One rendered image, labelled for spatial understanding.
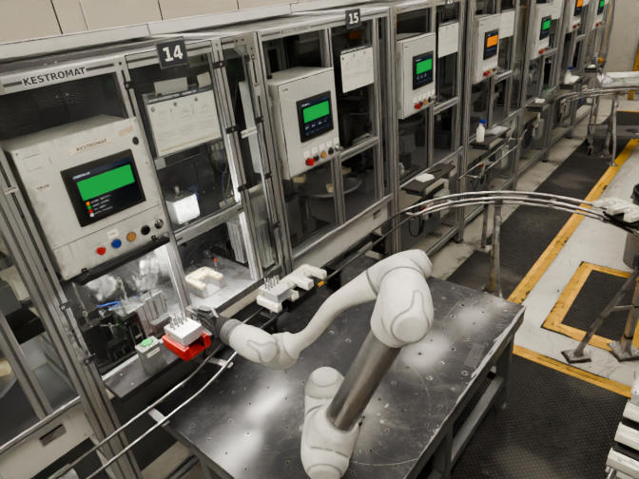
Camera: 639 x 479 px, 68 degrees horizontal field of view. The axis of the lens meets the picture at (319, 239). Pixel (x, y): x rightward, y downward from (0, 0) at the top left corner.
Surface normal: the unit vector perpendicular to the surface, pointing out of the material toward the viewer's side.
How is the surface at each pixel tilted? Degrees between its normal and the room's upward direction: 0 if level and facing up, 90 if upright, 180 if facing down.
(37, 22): 90
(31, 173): 90
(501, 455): 0
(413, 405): 0
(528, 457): 0
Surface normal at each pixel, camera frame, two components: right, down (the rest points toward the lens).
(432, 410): -0.10, -0.87
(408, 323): 0.00, 0.40
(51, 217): 0.76, 0.24
